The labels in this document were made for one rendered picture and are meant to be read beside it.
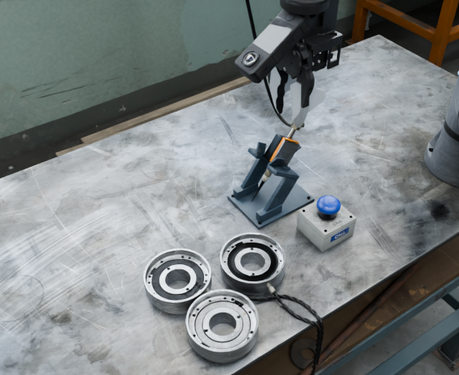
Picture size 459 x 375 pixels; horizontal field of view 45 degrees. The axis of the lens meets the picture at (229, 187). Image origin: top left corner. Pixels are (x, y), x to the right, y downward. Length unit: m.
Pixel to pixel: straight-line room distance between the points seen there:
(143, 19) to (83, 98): 0.43
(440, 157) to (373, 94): 0.29
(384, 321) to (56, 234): 0.66
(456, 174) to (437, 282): 0.28
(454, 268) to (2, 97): 1.80
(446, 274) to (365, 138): 0.35
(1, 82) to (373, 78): 1.51
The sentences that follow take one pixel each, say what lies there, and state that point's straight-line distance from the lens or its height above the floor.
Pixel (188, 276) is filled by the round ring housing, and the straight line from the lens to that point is 0.89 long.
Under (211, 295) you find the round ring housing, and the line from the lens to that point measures 0.85.
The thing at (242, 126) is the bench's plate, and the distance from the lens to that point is 1.21.
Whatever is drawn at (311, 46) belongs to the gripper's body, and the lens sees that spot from 0.84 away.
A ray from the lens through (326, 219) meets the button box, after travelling 0.94.
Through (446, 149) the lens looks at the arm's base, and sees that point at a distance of 1.12.
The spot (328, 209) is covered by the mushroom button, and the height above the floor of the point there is 0.87.
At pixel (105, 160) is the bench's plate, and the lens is 1.15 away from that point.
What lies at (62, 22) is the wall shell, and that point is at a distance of 2.36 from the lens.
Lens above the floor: 1.52
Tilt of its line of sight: 43 degrees down
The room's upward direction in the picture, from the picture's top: 1 degrees counter-clockwise
